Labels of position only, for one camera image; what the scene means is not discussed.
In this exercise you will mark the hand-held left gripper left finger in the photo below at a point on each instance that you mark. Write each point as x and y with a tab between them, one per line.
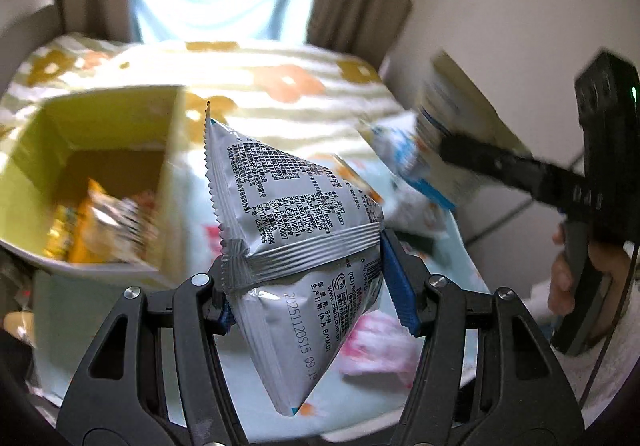
226	321

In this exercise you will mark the orange snack packet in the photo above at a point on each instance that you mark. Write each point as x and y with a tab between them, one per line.
95	226

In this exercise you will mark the white printed snack packet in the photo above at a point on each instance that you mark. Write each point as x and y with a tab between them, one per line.
415	211

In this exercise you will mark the red white snack packet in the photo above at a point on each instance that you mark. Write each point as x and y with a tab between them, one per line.
142	226

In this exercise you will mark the yellow-green cardboard box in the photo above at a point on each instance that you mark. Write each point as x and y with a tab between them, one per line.
115	125

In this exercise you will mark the yellow snack packet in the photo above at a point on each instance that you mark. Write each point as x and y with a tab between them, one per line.
62	233

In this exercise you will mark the person's right forearm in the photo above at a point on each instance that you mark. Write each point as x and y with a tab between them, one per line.
620	356

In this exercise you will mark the silver snack packet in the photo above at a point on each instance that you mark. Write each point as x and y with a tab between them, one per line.
280	206

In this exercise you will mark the striped flower blanket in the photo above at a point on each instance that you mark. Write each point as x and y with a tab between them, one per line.
280	75

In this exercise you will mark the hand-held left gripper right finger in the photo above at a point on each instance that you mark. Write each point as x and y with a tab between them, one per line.
400	286

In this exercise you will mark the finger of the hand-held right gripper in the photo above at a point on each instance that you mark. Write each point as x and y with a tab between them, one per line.
500	163

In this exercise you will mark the white blue snack packet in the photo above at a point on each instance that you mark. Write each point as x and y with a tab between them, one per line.
450	90

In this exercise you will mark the person's right hand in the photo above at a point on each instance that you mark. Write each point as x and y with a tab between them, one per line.
560	286

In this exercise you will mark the daisy print bed sheet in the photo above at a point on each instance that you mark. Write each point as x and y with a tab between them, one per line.
185	206

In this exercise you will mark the pink snack packet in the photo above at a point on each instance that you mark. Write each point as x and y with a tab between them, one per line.
380	346

